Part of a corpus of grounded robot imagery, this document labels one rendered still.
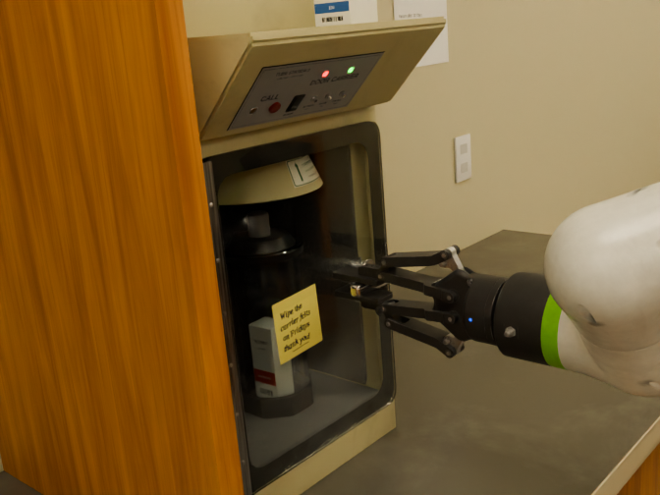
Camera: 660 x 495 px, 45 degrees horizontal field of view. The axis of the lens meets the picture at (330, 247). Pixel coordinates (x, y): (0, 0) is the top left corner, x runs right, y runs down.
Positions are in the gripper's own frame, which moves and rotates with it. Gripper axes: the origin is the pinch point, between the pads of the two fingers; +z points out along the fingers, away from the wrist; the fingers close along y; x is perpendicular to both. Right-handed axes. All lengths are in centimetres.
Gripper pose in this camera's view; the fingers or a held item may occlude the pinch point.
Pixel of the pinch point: (361, 285)
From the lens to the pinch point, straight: 98.2
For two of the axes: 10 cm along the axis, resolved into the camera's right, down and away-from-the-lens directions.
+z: -7.6, -1.2, 6.4
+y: -0.8, -9.6, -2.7
